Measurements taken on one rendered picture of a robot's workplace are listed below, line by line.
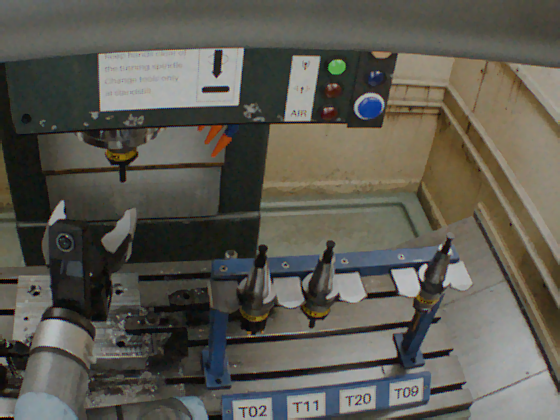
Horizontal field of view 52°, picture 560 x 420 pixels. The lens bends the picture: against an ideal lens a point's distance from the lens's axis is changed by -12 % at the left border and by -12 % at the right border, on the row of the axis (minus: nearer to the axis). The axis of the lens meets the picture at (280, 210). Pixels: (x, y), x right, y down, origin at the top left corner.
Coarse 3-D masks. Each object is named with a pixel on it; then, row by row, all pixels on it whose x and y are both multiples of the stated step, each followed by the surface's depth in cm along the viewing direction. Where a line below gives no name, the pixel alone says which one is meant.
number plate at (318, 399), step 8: (288, 400) 123; (296, 400) 123; (304, 400) 124; (312, 400) 124; (320, 400) 124; (288, 408) 123; (296, 408) 123; (304, 408) 124; (312, 408) 124; (320, 408) 125; (288, 416) 123; (296, 416) 124; (304, 416) 124; (312, 416) 124
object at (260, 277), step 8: (256, 264) 103; (256, 272) 104; (264, 272) 104; (248, 280) 106; (256, 280) 104; (264, 280) 105; (248, 288) 106; (256, 288) 105; (264, 288) 106; (256, 296) 106; (264, 296) 107
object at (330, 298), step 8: (304, 280) 111; (336, 280) 112; (304, 288) 110; (336, 288) 110; (312, 296) 109; (320, 296) 109; (328, 296) 109; (336, 296) 110; (312, 304) 110; (320, 304) 111; (328, 304) 110
